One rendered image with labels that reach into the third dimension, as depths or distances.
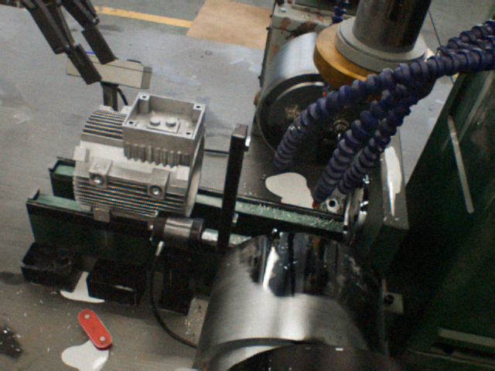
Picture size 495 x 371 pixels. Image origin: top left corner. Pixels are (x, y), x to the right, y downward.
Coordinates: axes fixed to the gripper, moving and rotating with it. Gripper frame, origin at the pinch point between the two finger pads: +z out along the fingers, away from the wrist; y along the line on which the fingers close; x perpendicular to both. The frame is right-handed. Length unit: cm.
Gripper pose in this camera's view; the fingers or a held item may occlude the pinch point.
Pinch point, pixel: (93, 57)
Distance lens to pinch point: 94.0
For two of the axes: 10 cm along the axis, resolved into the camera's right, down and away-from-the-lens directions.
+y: 1.5, -6.7, 7.3
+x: -9.2, 1.8, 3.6
